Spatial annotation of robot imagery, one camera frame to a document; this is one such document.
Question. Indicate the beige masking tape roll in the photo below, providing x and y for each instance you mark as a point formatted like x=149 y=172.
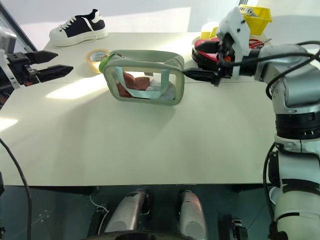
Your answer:
x=96 y=58

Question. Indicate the red and black round object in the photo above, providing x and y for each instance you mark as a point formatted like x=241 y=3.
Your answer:
x=203 y=56

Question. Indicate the black and white sneaker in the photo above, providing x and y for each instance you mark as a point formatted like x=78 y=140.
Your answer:
x=80 y=30

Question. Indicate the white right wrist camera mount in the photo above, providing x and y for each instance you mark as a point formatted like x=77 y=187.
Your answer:
x=237 y=25

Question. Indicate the silver left robot leg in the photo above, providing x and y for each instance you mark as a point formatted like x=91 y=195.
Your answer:
x=127 y=212

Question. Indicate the clear green-trimmed toiletry pouch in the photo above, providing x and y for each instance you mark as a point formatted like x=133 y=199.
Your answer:
x=175 y=85

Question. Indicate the yellow plastic bin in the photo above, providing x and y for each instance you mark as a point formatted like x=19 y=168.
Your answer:
x=260 y=20

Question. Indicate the green zipper pull tag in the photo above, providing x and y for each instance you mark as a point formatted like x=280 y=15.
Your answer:
x=103 y=63

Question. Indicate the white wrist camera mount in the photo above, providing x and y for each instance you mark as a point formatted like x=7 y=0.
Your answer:
x=237 y=25
x=3 y=62

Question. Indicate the silver right robot leg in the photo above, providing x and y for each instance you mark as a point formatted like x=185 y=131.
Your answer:
x=192 y=215

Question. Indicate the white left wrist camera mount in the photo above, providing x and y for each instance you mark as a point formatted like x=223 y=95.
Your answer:
x=3 y=62

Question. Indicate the dark metal frame bar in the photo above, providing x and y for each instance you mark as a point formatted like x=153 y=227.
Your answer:
x=21 y=27

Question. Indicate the light grey cloth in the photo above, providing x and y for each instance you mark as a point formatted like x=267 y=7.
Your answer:
x=160 y=87

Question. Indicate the yellow and white container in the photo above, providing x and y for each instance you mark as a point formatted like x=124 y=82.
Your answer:
x=208 y=31

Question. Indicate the maroon cloth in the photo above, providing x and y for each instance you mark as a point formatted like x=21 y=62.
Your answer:
x=136 y=82

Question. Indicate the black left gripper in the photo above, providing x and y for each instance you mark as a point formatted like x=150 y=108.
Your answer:
x=18 y=67

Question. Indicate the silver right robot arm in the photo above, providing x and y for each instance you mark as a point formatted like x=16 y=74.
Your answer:
x=287 y=82

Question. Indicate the silver robot leg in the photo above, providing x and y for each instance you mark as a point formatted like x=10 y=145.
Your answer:
x=127 y=212
x=192 y=215

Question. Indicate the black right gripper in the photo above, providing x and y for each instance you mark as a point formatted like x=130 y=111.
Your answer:
x=226 y=53

